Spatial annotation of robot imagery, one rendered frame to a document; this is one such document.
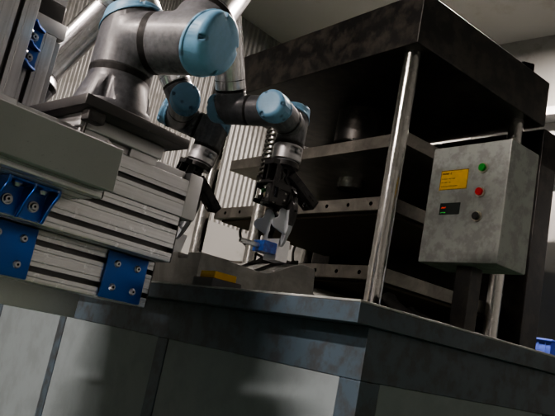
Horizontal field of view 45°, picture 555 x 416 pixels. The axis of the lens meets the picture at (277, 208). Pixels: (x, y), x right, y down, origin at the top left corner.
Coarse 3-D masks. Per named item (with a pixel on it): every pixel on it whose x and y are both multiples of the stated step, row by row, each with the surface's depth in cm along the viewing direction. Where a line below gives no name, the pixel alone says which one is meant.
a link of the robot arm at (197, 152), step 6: (192, 144) 183; (198, 144) 181; (192, 150) 181; (198, 150) 180; (204, 150) 180; (210, 150) 181; (192, 156) 181; (198, 156) 180; (204, 156) 180; (210, 156) 180; (216, 156) 183; (204, 162) 180; (210, 162) 181
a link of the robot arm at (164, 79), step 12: (144, 0) 170; (156, 0) 172; (168, 84) 169; (180, 84) 166; (192, 84) 167; (168, 96) 169; (180, 96) 166; (192, 96) 167; (168, 108) 174; (180, 108) 166; (192, 108) 167; (180, 120) 174
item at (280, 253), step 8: (240, 240) 160; (248, 240) 160; (256, 240) 164; (264, 240) 161; (272, 240) 165; (256, 248) 163; (264, 248) 161; (272, 248) 162; (280, 248) 164; (288, 248) 165; (264, 256) 166; (272, 256) 164; (280, 256) 163
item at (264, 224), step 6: (270, 210) 168; (264, 216) 168; (270, 216) 169; (276, 216) 168; (258, 222) 167; (264, 222) 168; (270, 222) 168; (258, 228) 167; (264, 228) 168; (270, 228) 168; (264, 234) 169; (270, 234) 168
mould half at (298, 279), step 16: (176, 256) 173; (192, 256) 167; (208, 256) 165; (160, 272) 177; (176, 272) 170; (192, 272) 164; (224, 272) 168; (240, 272) 171; (256, 272) 174; (272, 272) 177; (288, 272) 181; (304, 272) 184; (256, 288) 174; (272, 288) 177; (288, 288) 181; (304, 288) 184
